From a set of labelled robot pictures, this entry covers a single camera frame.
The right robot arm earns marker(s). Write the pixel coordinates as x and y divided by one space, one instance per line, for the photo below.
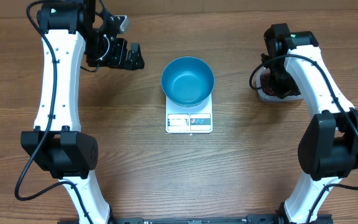
293 69

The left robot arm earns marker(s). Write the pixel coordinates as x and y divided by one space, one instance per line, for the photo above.
75 37

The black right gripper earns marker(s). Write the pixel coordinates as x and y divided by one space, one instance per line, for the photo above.
283 92

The teal metal bowl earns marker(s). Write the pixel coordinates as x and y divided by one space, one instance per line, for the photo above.
187 81

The clear plastic food container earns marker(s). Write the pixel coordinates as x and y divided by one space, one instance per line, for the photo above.
273 98

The red beans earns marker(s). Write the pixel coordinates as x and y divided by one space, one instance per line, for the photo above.
264 82

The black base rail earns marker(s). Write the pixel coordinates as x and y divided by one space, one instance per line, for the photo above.
250 219

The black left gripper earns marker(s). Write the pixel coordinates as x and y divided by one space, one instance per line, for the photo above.
120 58

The white digital kitchen scale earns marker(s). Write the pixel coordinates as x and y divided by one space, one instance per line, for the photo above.
189 120

